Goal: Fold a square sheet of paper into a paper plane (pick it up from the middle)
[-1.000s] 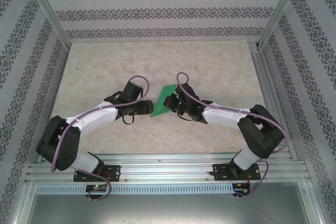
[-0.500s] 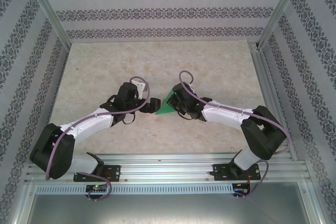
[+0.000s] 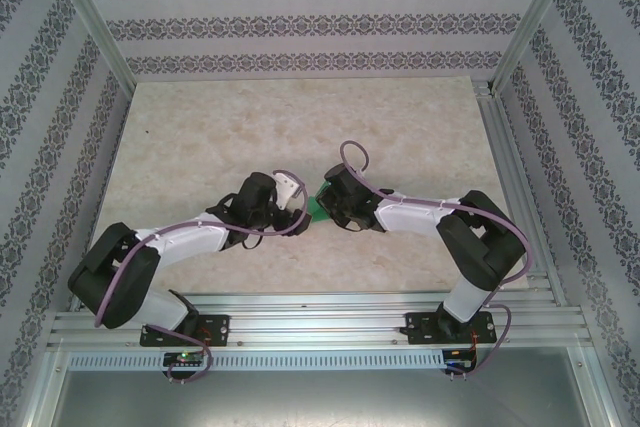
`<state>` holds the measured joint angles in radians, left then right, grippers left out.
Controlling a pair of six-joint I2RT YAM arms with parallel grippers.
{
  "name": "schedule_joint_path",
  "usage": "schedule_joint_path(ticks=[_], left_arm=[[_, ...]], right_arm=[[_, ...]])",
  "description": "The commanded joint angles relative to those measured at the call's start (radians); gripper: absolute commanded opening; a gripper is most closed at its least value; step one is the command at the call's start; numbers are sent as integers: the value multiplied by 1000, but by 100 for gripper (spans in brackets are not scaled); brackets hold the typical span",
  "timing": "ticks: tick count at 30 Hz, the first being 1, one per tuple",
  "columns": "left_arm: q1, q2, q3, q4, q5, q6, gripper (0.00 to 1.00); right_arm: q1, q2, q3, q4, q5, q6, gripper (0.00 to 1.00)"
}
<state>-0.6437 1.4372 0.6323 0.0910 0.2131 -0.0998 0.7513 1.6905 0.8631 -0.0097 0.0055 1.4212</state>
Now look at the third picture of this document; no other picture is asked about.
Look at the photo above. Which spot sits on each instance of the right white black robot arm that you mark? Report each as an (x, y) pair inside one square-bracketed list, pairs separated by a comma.
[(480, 242)]

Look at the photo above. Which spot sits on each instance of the aluminium mounting rail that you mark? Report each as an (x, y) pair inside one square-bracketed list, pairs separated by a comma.
[(320, 317)]

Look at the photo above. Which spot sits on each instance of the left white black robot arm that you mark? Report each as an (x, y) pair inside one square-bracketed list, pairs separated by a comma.
[(115, 282)]

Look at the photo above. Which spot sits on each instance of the green square paper sheet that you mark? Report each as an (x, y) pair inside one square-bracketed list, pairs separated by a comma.
[(317, 207)]

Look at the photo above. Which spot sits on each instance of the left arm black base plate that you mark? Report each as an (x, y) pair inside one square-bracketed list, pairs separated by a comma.
[(215, 329)]

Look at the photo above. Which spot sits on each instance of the aluminium side rail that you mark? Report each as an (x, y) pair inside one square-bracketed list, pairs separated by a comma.
[(520, 172)]

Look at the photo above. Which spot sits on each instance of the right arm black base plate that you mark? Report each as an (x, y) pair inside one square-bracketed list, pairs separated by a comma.
[(417, 327)]

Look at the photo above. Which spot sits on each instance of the aluminium frame post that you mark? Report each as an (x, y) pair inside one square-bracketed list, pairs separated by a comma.
[(92, 17), (537, 17)]

